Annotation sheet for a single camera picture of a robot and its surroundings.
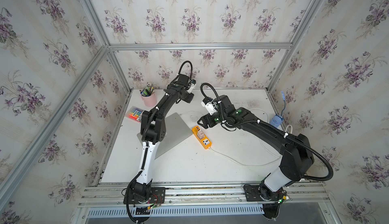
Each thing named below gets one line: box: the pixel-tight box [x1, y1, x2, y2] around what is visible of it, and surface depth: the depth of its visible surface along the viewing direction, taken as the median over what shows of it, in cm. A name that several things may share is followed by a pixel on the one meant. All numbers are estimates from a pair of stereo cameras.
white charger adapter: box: [197, 130, 205, 139], surface depth 90 cm
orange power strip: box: [191, 125, 213, 150], surface depth 92 cm
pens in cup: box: [139, 82, 156, 97], surface depth 104 cm
